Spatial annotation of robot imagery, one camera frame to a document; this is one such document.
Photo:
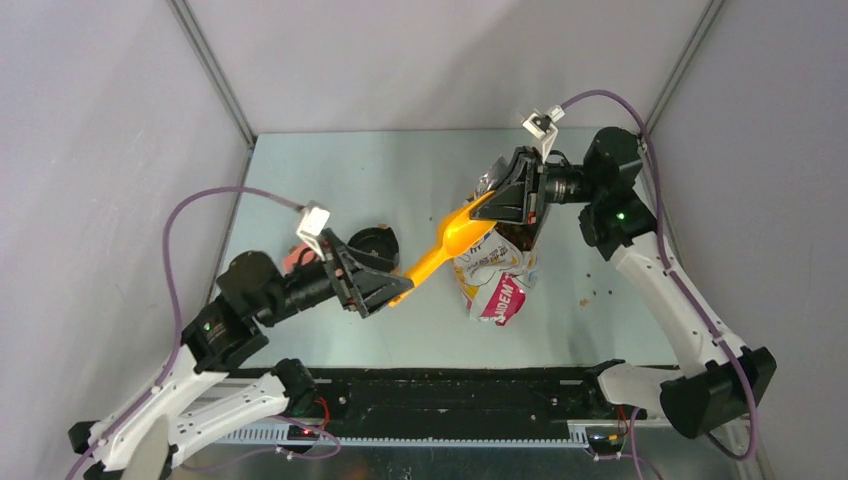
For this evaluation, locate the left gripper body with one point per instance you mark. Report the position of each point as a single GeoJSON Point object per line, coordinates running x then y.
{"type": "Point", "coordinates": [339, 278]}

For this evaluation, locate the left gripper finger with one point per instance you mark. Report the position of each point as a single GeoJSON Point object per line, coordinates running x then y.
{"type": "Point", "coordinates": [374, 289]}
{"type": "Point", "coordinates": [366, 261]}

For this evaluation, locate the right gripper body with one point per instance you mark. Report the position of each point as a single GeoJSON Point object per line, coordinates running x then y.
{"type": "Point", "coordinates": [536, 187]}

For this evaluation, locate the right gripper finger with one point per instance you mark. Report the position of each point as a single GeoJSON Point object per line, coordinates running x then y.
{"type": "Point", "coordinates": [503, 207]}
{"type": "Point", "coordinates": [519, 178]}

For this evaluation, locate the yellow plastic scoop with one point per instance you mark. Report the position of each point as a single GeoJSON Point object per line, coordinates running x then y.
{"type": "Point", "coordinates": [457, 233]}

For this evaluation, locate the cat food bag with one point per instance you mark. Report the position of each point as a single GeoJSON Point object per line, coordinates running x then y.
{"type": "Point", "coordinates": [495, 275]}

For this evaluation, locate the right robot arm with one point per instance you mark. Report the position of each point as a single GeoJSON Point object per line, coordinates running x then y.
{"type": "Point", "coordinates": [718, 377]}

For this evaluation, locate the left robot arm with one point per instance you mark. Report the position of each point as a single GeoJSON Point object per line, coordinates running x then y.
{"type": "Point", "coordinates": [254, 294]}

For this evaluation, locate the black pet bowl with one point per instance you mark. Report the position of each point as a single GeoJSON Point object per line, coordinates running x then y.
{"type": "Point", "coordinates": [379, 241]}

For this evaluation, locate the pink cat bowl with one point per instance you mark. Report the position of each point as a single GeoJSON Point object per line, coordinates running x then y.
{"type": "Point", "coordinates": [298, 256]}

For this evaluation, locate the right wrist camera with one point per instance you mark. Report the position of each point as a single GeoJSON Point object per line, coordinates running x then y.
{"type": "Point", "coordinates": [542, 126]}

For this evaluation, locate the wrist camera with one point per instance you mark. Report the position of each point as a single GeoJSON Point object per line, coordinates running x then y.
{"type": "Point", "coordinates": [542, 126]}
{"type": "Point", "coordinates": [313, 219]}

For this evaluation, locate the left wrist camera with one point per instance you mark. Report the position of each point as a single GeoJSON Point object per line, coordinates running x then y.
{"type": "Point", "coordinates": [313, 219]}

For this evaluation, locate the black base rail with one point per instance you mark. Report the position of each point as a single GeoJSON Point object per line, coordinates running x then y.
{"type": "Point", "coordinates": [450, 404]}

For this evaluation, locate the aluminium frame rail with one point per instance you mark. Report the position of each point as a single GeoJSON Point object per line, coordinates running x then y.
{"type": "Point", "coordinates": [271, 432]}

